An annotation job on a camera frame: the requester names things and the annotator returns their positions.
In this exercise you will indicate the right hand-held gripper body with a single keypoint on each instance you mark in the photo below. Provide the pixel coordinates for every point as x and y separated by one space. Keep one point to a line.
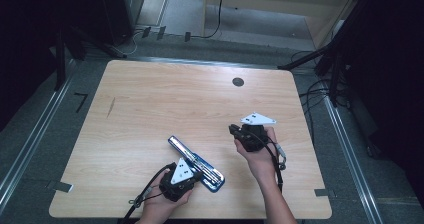
255 134

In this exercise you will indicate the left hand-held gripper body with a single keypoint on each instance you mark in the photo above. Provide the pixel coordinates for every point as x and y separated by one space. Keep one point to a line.
181 177

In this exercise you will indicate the blue pencil case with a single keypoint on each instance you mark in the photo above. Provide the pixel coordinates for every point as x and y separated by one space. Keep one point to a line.
200 167

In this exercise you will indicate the person's right hand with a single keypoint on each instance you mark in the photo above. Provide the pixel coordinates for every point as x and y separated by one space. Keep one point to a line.
261 160

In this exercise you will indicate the person's left hand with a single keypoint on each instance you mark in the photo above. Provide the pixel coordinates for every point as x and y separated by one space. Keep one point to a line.
160 207

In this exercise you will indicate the dark round table grommet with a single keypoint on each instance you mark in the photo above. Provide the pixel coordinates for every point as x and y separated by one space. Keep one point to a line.
238 82

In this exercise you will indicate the grey tape piece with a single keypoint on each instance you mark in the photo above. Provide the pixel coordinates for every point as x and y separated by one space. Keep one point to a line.
61 186
321 192

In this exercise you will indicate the black metal stand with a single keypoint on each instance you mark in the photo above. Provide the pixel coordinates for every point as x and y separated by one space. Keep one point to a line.
333 50

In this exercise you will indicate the light wooden furniture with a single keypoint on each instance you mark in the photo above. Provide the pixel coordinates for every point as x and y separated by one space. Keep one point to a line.
283 4

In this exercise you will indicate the black stand leg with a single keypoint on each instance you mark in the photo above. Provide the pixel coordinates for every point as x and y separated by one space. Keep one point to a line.
96 44
60 60

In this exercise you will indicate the black cabinet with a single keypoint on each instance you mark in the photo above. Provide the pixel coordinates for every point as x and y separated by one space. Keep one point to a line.
121 10

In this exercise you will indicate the metal floor rail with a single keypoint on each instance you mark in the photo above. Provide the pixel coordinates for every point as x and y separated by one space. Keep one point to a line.
206 62
350 160
30 144

